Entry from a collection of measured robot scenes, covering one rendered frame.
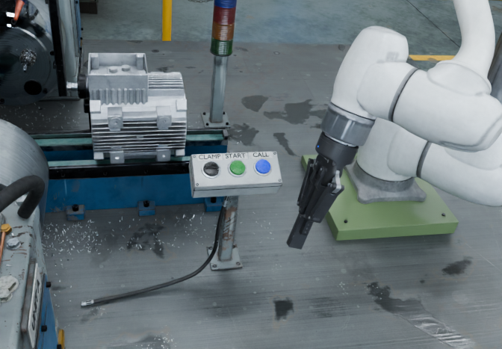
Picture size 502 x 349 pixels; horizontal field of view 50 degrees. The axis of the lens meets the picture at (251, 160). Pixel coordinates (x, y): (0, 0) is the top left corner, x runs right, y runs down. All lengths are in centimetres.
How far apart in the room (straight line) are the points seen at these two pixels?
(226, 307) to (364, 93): 50
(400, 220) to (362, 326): 32
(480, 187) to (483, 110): 38
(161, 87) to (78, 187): 30
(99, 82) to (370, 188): 70
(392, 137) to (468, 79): 41
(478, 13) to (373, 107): 25
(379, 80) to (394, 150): 40
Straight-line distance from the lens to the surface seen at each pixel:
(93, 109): 116
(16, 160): 96
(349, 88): 97
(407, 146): 131
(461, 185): 129
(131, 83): 116
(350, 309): 118
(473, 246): 144
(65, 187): 129
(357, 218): 134
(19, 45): 142
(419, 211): 141
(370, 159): 137
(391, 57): 96
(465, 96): 93
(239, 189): 103
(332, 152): 100
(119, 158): 120
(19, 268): 73
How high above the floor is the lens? 169
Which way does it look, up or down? 36 degrees down
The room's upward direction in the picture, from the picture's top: 8 degrees clockwise
